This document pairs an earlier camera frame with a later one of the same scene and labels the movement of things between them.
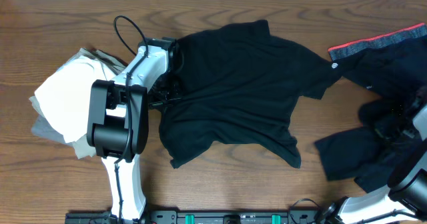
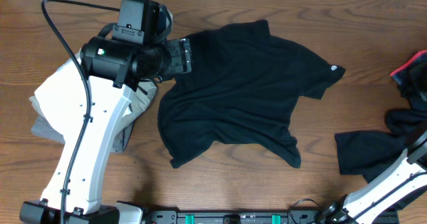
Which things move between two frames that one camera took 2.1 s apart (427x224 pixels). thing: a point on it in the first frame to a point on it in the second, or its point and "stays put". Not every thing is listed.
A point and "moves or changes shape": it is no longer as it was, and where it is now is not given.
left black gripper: [178, 95] to [179, 51]
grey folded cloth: [42, 129] stays put
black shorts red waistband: [394, 66] moves or changes shape
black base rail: [196, 217] stays put
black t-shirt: [240, 85] stays put
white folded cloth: [65, 97] stays put
